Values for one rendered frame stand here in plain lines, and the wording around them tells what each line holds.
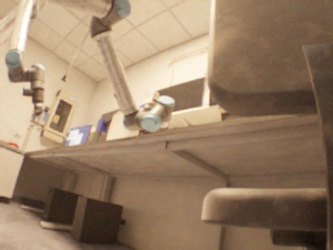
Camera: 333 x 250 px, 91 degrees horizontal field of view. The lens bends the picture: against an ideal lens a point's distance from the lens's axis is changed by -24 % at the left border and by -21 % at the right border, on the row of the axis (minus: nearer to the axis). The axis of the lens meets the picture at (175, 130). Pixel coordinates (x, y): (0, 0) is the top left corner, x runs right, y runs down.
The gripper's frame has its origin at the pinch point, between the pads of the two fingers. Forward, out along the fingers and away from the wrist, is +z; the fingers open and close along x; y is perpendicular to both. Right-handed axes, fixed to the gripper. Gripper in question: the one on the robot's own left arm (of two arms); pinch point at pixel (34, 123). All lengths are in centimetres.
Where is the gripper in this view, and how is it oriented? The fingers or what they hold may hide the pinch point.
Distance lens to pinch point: 125.3
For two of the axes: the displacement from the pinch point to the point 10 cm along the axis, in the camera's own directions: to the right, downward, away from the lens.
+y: 6.6, -0.2, 7.5
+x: -7.2, 2.8, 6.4
